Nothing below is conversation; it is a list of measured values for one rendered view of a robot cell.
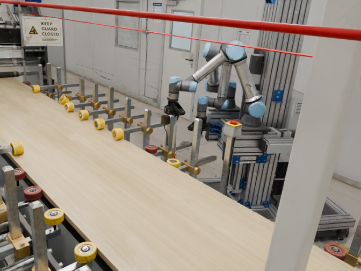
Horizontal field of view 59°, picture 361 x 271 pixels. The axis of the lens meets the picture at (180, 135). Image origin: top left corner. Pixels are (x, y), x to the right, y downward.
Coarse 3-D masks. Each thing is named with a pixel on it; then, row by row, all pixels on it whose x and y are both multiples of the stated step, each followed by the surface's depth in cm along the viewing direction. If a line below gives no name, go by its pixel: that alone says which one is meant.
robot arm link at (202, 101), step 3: (201, 96) 240; (204, 96) 241; (198, 99) 238; (201, 99) 236; (204, 99) 236; (207, 99) 238; (198, 102) 238; (201, 102) 236; (204, 102) 236; (207, 102) 242; (198, 105) 239; (201, 105) 237; (204, 105) 237; (198, 108) 239; (201, 108) 238; (204, 108) 238; (198, 111) 240; (201, 111) 239; (204, 111) 239
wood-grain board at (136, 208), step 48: (0, 96) 299; (0, 144) 200; (48, 144) 206; (96, 144) 212; (48, 192) 153; (96, 192) 156; (144, 192) 160; (192, 192) 164; (96, 240) 124; (144, 240) 126; (192, 240) 129; (240, 240) 131
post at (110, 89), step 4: (108, 88) 261; (112, 88) 260; (108, 92) 262; (112, 92) 262; (108, 96) 263; (112, 96) 263; (108, 100) 264; (112, 100) 264; (108, 104) 265; (112, 104) 265; (108, 108) 267; (112, 108) 266; (108, 116) 269; (112, 116) 269; (108, 124) 272; (112, 124) 271; (108, 128) 273; (112, 128) 273
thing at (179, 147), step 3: (189, 141) 242; (177, 147) 231; (180, 147) 234; (183, 147) 236; (186, 147) 238; (159, 150) 222; (177, 150) 232; (156, 153) 218; (159, 153) 220; (162, 153) 222
